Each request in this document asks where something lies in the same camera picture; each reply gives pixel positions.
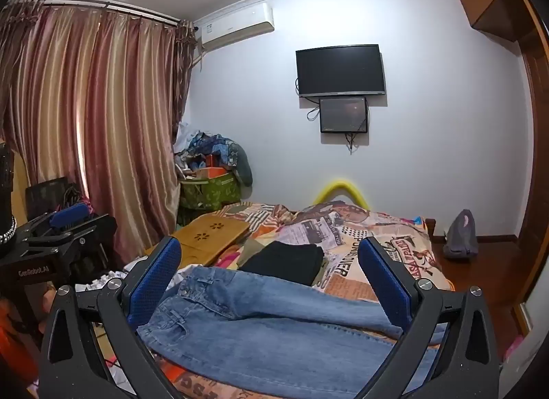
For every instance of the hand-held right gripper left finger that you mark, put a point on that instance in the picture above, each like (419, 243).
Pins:
(156, 279)

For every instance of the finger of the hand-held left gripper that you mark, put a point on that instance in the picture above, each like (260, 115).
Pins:
(98, 234)
(68, 212)

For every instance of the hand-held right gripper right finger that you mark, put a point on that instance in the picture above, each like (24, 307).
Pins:
(386, 283)

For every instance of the blue denim jeans pants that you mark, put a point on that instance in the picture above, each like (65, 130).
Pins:
(257, 330)

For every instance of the black folded pants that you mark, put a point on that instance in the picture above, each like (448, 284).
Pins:
(283, 259)

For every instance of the printed blanket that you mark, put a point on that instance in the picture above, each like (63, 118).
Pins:
(351, 227)

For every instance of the wooden lap desk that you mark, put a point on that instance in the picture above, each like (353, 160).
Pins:
(206, 231)

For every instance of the grey backpack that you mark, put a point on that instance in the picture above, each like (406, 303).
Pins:
(461, 236)

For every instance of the green storage bag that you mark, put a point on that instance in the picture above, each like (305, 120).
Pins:
(210, 195)

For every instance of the yellow foam tube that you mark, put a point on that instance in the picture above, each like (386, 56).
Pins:
(341, 184)

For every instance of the striped pink curtain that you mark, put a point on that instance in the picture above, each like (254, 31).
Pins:
(107, 103)

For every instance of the pink cloth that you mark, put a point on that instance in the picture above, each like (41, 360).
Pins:
(514, 345)

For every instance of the pile of mixed clothes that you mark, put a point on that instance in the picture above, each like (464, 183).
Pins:
(214, 146)

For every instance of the white air conditioner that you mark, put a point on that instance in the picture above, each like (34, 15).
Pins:
(236, 28)

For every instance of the wooden bed frame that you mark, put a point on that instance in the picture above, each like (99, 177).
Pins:
(430, 226)

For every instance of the small black wall monitor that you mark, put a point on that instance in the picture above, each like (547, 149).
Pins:
(343, 115)

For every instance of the curtain rail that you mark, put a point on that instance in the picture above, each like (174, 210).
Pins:
(107, 6)

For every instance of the black wall television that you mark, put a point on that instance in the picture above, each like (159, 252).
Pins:
(341, 69)

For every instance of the wooden door frame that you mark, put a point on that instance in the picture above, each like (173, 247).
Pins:
(536, 103)

